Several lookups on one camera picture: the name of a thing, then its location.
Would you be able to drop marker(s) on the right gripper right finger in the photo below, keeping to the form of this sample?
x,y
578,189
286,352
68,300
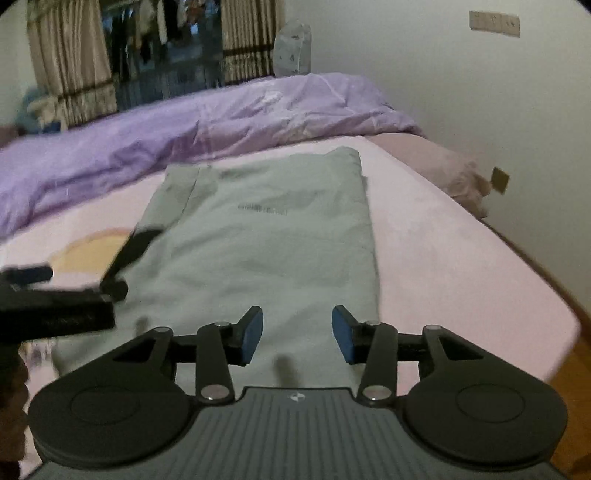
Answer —
x,y
458,401

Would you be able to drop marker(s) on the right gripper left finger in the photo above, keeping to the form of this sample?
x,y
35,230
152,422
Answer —
x,y
139,399

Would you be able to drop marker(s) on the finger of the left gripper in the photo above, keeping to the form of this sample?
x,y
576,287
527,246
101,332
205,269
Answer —
x,y
112,284
22,277

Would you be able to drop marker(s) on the grey and black jacket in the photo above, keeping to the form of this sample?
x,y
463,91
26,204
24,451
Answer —
x,y
292,236

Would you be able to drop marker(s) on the pile of clothes by curtain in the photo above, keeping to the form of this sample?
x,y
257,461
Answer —
x,y
39,113

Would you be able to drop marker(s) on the person's left hand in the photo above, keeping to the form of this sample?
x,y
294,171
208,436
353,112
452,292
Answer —
x,y
14,420

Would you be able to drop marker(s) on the purple duvet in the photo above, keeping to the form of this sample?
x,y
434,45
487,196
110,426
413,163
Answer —
x,y
47,173

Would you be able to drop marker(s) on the pink plush blanket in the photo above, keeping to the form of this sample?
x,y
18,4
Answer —
x,y
437,265

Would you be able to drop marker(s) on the mauve bed sheet mattress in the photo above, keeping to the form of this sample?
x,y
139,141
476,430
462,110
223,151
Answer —
x,y
454,173

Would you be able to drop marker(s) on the left beige striped curtain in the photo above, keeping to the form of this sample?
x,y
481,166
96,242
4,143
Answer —
x,y
70,59

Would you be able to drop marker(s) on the beige striped curtain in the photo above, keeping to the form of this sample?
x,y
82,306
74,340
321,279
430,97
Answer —
x,y
70,59
248,30

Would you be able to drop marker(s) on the covered standing fan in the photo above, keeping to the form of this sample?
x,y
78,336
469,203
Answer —
x,y
292,50

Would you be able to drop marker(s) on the right beige striped curtain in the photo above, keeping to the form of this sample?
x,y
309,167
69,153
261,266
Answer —
x,y
248,30

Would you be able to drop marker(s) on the low brown wall socket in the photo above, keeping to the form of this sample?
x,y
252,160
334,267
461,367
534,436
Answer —
x,y
499,180

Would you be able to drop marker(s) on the beige wall switch panel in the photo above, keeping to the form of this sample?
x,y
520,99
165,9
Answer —
x,y
495,22

